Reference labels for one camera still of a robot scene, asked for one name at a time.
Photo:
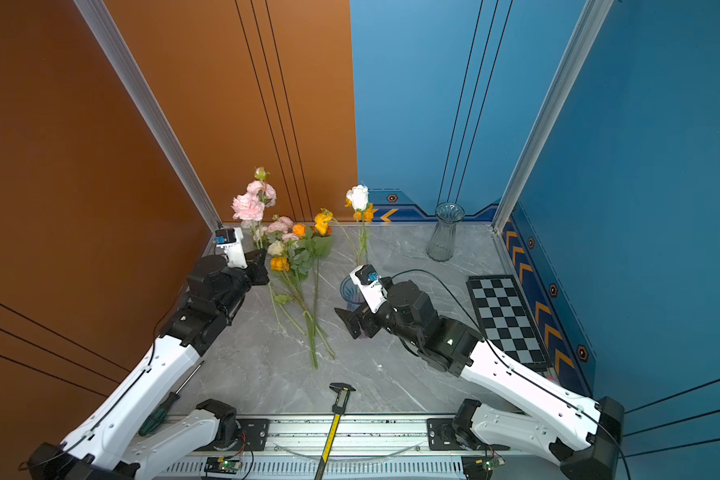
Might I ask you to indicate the aluminium corner post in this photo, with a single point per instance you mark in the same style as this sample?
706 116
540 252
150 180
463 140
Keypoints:
112 43
587 28

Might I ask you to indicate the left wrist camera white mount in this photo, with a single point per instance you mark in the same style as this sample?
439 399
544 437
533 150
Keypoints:
230 242

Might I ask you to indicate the white rose flower stem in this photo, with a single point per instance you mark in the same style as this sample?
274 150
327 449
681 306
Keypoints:
359 195

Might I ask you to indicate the yellow poppy flower stem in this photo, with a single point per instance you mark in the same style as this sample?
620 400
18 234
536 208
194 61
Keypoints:
363 218

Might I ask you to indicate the mixed flower bunch on table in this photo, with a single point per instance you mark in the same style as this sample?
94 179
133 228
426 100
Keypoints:
294 252

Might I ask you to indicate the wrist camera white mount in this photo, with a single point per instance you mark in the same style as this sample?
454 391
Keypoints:
230 242
368 283

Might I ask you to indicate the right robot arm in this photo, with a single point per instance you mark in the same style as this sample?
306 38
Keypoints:
579 435

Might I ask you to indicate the clear grey glass vase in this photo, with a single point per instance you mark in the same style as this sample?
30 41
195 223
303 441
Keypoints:
441 246

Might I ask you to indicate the aluminium front rail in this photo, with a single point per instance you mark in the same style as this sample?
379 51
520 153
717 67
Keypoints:
366 446

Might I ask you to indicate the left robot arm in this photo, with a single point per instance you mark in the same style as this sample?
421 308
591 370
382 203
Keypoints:
104 445

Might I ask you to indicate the blue purple glass vase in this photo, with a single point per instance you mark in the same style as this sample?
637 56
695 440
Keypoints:
351 294

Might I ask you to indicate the left aluminium corner post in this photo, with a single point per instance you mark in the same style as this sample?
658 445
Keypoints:
112 43

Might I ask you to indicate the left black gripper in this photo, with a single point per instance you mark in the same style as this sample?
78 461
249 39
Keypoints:
255 260

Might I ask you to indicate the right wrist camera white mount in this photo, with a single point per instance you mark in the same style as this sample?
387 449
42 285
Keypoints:
368 283

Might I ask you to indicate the yellow black caliper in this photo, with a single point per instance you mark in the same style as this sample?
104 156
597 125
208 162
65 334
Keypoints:
343 392

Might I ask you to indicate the left green circuit board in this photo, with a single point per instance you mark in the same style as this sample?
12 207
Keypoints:
222 466

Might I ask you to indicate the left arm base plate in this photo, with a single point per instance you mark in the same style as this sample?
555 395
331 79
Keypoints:
248 434

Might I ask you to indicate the green circuit board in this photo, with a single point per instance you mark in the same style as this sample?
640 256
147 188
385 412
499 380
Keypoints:
480 468
222 466

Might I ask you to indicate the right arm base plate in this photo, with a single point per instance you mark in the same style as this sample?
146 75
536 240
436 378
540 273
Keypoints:
447 434

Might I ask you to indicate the right green circuit board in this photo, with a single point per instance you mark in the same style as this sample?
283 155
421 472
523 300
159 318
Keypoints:
480 468

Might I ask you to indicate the green handled screwdriver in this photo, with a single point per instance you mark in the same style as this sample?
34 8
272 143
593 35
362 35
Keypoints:
158 415

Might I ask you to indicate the black white checkerboard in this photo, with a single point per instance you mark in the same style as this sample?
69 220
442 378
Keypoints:
500 308

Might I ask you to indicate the pink peony flower stem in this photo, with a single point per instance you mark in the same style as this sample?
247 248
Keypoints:
249 208

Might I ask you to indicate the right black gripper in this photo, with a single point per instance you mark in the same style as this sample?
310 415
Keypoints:
351 322

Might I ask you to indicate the right aluminium corner post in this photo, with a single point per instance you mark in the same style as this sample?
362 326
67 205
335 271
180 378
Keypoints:
587 28

